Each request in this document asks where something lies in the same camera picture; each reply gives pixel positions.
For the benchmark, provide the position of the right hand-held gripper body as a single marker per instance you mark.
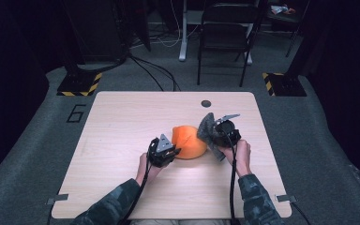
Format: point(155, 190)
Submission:
point(228, 134)

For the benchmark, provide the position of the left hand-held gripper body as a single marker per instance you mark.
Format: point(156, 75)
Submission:
point(159, 154)

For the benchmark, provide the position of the orange round toy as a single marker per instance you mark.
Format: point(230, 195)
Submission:
point(188, 142)

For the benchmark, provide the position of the grey cloth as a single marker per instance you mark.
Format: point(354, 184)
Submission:
point(206, 128)

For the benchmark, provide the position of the person's left hand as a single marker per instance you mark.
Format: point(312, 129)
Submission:
point(147, 172)

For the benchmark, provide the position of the person's right hand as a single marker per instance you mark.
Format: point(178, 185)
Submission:
point(242, 157)

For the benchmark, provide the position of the black table grommet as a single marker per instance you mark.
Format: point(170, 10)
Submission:
point(206, 103)

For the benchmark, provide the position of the striped black stand base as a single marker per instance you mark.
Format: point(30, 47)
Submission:
point(79, 84)
point(286, 85)

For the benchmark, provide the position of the grey tape strip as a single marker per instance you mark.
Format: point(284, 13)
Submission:
point(286, 198)
point(56, 199)

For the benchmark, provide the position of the black folding chair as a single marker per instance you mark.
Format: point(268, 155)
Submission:
point(226, 37)

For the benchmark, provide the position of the white desk leg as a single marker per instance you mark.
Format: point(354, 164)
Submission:
point(183, 31)

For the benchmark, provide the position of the white and orange clutter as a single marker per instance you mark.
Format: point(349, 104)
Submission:
point(281, 9)

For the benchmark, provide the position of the dark cabinet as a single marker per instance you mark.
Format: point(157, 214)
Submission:
point(97, 28)

